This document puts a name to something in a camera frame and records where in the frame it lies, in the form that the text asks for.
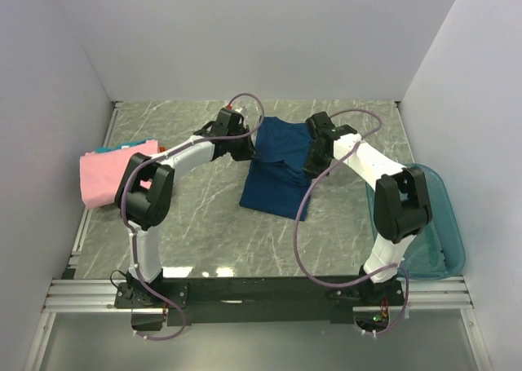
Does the blue t shirt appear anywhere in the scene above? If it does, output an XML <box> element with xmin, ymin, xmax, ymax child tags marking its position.
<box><xmin>239</xmin><ymin>117</ymin><xmax>312</xmax><ymax>221</ymax></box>

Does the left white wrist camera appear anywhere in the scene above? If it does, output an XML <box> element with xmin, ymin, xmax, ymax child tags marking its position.
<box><xmin>225</xmin><ymin>104</ymin><xmax>249</xmax><ymax>117</ymax></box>

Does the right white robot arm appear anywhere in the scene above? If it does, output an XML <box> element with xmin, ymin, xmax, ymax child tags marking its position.
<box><xmin>298</xmin><ymin>112</ymin><xmax>432</xmax><ymax>305</ymax></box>

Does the teal plastic bin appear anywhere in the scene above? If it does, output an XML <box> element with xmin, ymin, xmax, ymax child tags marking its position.
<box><xmin>365</xmin><ymin>162</ymin><xmax>467</xmax><ymax>282</ymax></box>

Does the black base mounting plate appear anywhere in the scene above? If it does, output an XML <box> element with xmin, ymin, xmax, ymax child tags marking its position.
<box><xmin>114</xmin><ymin>276</ymin><xmax>405</xmax><ymax>331</ymax></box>

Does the folded pink t shirt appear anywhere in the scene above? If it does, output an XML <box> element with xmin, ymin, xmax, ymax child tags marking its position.
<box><xmin>79</xmin><ymin>139</ymin><xmax>160</xmax><ymax>210</ymax></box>

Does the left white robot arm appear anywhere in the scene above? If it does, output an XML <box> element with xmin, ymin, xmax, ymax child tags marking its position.
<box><xmin>115</xmin><ymin>104</ymin><xmax>254</xmax><ymax>307</ymax></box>

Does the folded teal t shirt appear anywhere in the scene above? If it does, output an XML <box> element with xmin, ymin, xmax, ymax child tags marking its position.
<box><xmin>94</xmin><ymin>139</ymin><xmax>154</xmax><ymax>154</ymax></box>

